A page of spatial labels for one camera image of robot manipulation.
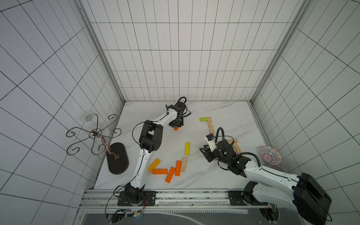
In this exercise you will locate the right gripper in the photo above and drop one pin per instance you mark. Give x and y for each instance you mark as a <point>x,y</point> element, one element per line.
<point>211,152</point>

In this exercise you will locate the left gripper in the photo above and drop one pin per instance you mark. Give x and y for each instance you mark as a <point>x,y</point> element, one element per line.
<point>179,125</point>

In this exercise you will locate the yellow-green block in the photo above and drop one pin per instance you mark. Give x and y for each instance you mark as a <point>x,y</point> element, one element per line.
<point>187,149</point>

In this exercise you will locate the natural block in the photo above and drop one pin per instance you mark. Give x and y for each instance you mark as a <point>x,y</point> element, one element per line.
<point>211,128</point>
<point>184,164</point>
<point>231,141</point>

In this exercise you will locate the natural block diagonal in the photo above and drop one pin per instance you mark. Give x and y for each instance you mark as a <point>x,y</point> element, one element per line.
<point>210,123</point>
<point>237,148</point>

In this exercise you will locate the long orange block bottom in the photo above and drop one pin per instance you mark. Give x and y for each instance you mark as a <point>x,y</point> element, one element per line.
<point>170,175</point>

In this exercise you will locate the orange block horizontal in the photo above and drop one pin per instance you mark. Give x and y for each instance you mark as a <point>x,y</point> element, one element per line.
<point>160,171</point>

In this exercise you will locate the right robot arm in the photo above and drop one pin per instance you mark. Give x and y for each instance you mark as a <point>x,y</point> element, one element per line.
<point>300,193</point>

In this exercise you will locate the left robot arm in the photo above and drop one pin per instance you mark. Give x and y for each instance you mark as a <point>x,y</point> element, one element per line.
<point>149,141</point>

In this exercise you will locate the yellow-orange wooden block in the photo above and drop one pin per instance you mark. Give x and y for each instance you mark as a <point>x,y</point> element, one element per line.
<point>154,165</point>

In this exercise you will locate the patterned red blue plate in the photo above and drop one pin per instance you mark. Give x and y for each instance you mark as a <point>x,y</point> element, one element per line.
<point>270,155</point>

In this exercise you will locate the lilac bowl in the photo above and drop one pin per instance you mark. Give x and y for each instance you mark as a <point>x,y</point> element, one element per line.
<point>276,167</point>

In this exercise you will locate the dark oval stand base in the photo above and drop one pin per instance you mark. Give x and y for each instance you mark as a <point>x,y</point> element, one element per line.
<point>117,158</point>

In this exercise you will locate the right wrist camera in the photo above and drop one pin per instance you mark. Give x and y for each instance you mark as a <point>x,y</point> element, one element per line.
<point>211,141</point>

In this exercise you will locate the aluminium mounting rail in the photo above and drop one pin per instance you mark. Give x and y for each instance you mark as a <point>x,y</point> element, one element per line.
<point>106,202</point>

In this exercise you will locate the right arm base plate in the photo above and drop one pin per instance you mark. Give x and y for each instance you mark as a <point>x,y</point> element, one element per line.
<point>238,198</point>

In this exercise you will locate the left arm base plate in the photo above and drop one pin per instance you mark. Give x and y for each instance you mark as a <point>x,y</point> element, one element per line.
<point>146,198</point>

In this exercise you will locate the ornate metal wire stand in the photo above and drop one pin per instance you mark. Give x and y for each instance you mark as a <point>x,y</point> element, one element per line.
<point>93,134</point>

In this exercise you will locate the electronics board with wires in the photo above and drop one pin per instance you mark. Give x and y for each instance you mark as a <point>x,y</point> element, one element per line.
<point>118,215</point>

